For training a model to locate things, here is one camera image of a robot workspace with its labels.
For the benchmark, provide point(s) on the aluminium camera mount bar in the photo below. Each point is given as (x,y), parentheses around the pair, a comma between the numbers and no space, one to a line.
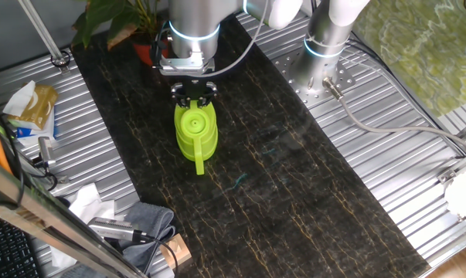
(60,178)

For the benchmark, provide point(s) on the yellow tissue pack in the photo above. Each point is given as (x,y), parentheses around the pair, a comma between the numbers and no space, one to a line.
(39,104)

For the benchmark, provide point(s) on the perforated silver base plate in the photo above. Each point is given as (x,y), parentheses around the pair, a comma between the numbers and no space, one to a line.
(290,69)

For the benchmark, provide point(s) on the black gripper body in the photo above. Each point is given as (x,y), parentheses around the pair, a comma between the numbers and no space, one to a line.
(195,90)

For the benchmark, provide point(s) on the small grey camera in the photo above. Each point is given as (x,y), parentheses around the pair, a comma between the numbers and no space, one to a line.
(46,148)

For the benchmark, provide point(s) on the wooden block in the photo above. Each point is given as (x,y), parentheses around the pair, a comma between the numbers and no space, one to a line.
(176,251)

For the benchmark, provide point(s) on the silver ribbed camera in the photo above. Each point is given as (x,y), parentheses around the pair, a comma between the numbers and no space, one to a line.
(111,228)

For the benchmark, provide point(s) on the white paper towel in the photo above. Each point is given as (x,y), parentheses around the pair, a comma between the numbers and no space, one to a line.
(87,202)

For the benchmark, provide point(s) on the grey towel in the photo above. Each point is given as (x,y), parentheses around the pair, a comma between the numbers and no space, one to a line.
(151,222)

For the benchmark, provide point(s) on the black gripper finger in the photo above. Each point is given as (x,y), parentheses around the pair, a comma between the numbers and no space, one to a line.
(210,94)
(179,94)

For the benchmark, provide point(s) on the black marble pattern mat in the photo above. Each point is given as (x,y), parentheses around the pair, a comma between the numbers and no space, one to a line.
(294,193)

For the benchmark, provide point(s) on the plant in red pot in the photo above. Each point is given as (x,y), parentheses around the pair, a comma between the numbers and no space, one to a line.
(93,15)

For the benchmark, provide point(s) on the aluminium frame pole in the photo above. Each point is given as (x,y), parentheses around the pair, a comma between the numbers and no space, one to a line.
(43,32)

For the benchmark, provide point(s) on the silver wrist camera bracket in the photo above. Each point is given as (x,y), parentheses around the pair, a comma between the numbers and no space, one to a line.
(182,65)

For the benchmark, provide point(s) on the reflective aluminium frame beam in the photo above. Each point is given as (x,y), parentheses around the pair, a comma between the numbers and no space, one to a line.
(43,216)

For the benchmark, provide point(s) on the blue white tissue pack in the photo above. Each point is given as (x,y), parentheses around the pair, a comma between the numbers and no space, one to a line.
(35,133)

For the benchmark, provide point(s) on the black keyboard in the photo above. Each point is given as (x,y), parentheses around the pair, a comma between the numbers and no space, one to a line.
(6,251)

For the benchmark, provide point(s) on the aluminium corner bracket profile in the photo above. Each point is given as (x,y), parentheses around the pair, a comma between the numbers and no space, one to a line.
(454,170)

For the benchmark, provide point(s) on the lime green watering can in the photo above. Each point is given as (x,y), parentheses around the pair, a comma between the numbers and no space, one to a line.
(196,143)

